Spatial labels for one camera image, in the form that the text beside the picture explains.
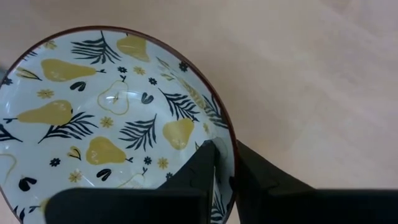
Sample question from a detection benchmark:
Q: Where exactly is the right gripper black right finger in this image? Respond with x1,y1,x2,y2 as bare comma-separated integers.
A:
234,139,398,224

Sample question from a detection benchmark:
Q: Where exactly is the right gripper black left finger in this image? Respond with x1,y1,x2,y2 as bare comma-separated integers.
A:
44,139,219,224

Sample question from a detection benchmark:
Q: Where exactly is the pear print yellow bowl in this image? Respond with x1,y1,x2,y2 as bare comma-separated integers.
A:
0,25,239,224

